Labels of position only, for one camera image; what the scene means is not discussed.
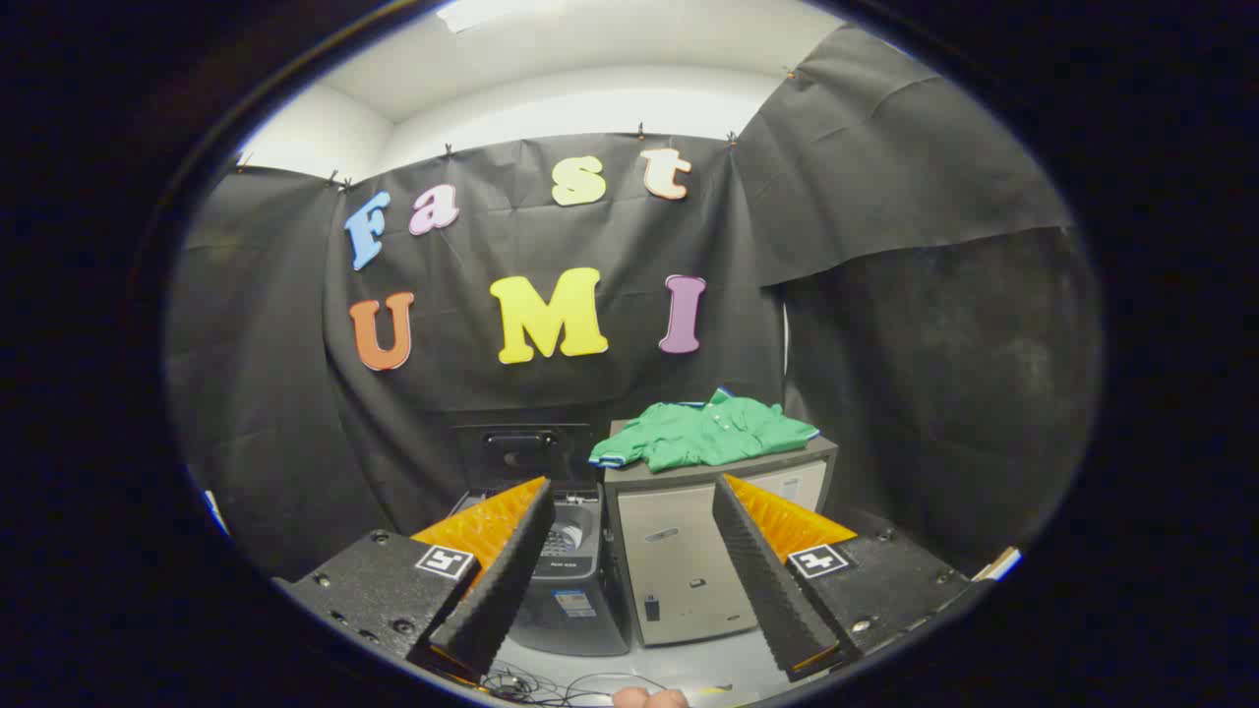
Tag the white blue object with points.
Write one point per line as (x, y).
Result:
(214, 511)

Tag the green polo shirt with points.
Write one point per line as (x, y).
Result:
(708, 433)

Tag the grey cabinet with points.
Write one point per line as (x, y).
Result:
(679, 560)

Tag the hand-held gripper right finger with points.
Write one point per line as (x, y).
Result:
(762, 580)

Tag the dark grey washing machine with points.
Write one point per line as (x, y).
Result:
(580, 600)

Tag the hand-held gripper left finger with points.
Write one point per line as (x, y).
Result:
(502, 580)

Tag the black backdrop cloth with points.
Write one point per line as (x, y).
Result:
(590, 413)

